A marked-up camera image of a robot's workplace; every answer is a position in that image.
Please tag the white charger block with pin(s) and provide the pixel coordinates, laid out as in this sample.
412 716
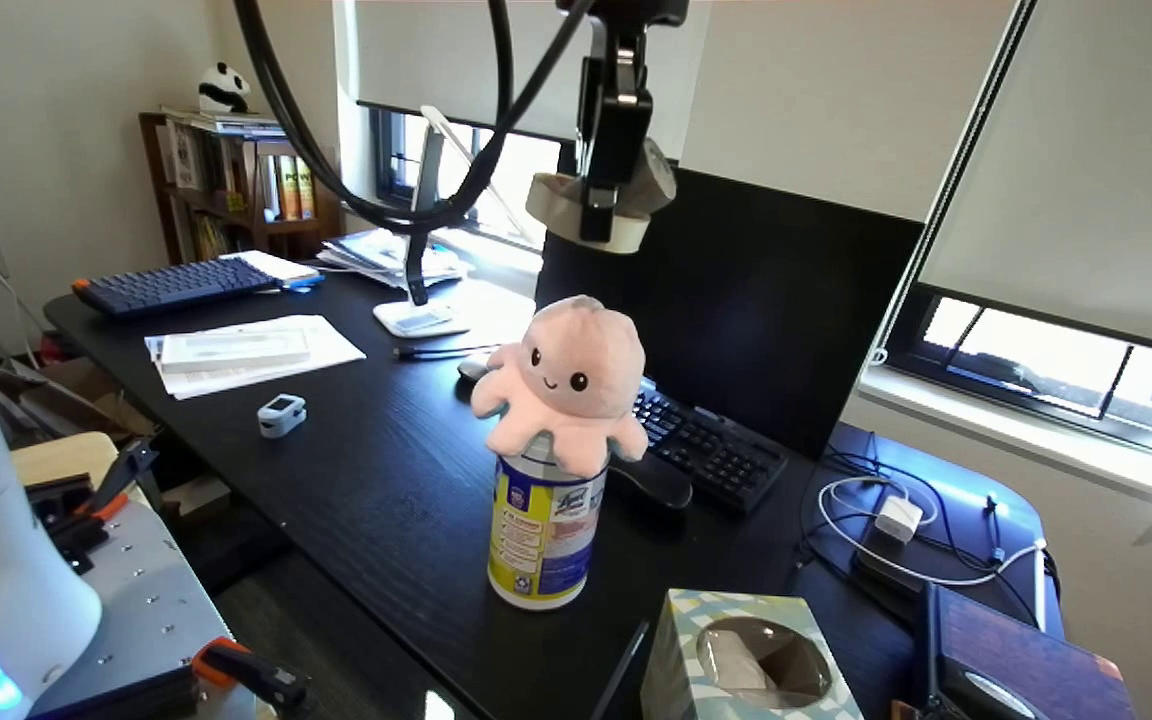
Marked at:
896 516

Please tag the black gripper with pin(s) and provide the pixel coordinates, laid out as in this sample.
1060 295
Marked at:
617 52

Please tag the white blue wipes canister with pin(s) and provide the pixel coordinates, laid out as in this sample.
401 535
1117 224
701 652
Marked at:
543 535

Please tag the grey mounting plate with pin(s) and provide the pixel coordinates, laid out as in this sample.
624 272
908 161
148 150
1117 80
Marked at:
137 603

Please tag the stack of papers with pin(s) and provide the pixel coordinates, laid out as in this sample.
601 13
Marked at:
371 252

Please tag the silver desk lamp stand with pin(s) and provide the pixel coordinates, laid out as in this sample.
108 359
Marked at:
423 266

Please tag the white computer mouse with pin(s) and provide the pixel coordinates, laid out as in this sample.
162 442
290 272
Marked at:
479 363

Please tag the orange black clamp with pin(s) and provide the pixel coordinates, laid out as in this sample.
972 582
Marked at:
91 501
248 671

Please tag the pink octopus plush doll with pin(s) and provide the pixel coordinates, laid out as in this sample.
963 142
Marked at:
562 372

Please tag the blue keyboard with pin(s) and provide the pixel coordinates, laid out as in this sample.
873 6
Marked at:
177 285

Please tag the panda plush toy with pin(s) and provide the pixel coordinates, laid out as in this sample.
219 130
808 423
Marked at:
220 88

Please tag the black computer mouse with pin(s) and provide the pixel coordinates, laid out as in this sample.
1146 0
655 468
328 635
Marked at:
657 482

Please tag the dark navy folder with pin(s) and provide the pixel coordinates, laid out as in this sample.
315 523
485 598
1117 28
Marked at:
1018 663

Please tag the white roller blind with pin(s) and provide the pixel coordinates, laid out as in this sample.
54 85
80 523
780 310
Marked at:
431 52
840 92
1096 161

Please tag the brown wooden bookshelf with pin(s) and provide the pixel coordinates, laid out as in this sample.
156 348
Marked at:
239 186

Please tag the black framed window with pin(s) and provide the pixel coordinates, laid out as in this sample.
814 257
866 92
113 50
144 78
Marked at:
497 202
1071 364

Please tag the blue bag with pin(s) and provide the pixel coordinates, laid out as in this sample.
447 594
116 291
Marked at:
968 513

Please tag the pale green tissue box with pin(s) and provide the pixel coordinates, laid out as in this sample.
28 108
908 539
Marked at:
748 663

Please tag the black computer monitor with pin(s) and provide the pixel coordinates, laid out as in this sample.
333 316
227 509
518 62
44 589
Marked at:
761 304

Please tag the black keyboard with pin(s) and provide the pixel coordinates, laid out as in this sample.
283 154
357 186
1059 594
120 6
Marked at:
716 445

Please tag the white paper sheet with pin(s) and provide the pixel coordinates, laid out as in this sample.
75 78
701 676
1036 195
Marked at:
248 353

